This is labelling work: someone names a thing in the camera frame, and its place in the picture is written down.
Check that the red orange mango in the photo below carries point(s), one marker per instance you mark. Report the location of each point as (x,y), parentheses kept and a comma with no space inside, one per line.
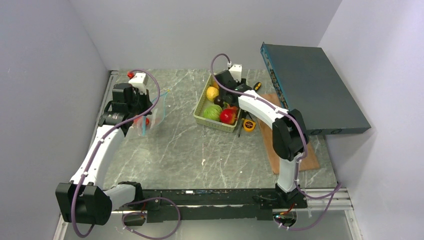
(141,121)

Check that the orange black screwdriver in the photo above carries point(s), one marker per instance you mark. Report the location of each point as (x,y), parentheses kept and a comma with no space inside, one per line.
(257,86)

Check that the clear zip top bag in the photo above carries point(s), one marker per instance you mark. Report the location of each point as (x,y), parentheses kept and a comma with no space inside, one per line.
(156,117)

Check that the brown wooden board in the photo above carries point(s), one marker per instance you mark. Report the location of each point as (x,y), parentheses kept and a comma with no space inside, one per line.
(309,163)

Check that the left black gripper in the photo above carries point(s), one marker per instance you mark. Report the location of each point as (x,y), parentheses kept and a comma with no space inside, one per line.
(145,97)

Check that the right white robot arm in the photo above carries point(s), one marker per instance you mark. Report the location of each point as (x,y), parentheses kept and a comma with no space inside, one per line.
(288,138)

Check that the dark mangosteen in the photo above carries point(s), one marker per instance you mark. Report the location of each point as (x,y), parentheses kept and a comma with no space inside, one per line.
(219,101)

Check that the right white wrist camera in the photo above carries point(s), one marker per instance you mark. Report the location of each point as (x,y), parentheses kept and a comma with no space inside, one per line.
(236,72)

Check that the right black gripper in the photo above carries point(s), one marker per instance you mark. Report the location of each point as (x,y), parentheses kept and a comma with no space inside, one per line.
(243,82)

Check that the pale green plastic basket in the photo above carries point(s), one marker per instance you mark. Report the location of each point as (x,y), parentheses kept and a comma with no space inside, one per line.
(203,103)

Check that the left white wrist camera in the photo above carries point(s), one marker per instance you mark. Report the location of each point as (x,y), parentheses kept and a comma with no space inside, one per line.
(139,81)

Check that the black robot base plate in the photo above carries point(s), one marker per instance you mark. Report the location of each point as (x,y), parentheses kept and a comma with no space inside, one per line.
(215,204)

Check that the yellow tape measure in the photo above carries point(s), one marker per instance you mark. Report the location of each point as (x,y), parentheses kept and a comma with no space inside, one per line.
(248,125)

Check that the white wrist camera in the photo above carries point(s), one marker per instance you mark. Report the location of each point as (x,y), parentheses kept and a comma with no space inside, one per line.
(236,72)
(139,81)

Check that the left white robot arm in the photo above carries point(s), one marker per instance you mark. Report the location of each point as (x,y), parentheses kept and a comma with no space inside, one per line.
(83,200)

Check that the red apple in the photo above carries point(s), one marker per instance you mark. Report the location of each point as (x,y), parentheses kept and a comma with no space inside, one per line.
(228,116)

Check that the dark blue network switch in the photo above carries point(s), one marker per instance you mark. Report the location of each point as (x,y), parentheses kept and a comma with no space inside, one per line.
(304,79)

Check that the yellow lemon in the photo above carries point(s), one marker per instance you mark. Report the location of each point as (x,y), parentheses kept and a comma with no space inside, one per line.
(211,93)

